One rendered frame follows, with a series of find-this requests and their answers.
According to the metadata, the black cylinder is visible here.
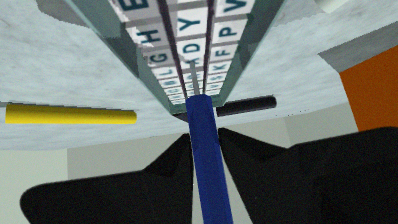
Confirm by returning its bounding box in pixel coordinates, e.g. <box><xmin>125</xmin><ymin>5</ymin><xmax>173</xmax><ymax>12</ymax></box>
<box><xmin>172</xmin><ymin>112</ymin><xmax>188</xmax><ymax>123</ymax></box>
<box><xmin>216</xmin><ymin>96</ymin><xmax>277</xmax><ymax>117</ymax></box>

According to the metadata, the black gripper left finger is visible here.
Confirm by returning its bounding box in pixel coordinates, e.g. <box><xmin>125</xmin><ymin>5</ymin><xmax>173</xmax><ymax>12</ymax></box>
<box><xmin>19</xmin><ymin>133</ymin><xmax>194</xmax><ymax>224</ymax></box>

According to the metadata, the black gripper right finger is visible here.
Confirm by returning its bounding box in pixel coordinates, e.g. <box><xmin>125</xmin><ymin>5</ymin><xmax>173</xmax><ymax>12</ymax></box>
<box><xmin>218</xmin><ymin>126</ymin><xmax>398</xmax><ymax>224</ymax></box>

